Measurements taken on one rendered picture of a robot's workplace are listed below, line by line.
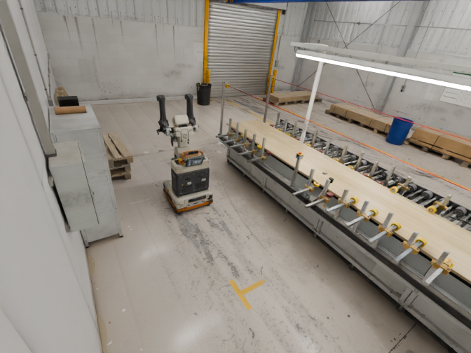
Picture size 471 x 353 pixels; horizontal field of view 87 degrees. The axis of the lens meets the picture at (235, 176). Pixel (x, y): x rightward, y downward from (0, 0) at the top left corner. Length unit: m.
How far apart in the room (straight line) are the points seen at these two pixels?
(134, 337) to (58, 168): 1.70
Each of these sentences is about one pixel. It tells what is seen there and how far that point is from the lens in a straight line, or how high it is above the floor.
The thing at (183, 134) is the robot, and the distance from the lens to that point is 3.78.
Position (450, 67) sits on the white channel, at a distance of 2.84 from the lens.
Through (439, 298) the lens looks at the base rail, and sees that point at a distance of 3.01.
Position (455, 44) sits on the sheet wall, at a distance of 10.13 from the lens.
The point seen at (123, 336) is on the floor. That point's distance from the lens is 2.94.
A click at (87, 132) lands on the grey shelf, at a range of 2.94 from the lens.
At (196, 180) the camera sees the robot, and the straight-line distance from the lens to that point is 3.80.
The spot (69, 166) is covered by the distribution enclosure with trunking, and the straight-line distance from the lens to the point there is 2.07.
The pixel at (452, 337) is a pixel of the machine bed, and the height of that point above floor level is 0.19.
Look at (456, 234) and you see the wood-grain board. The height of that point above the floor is 0.90.
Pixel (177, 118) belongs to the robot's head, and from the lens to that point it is 3.77.
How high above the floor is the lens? 2.56
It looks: 31 degrees down
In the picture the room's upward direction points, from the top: 6 degrees clockwise
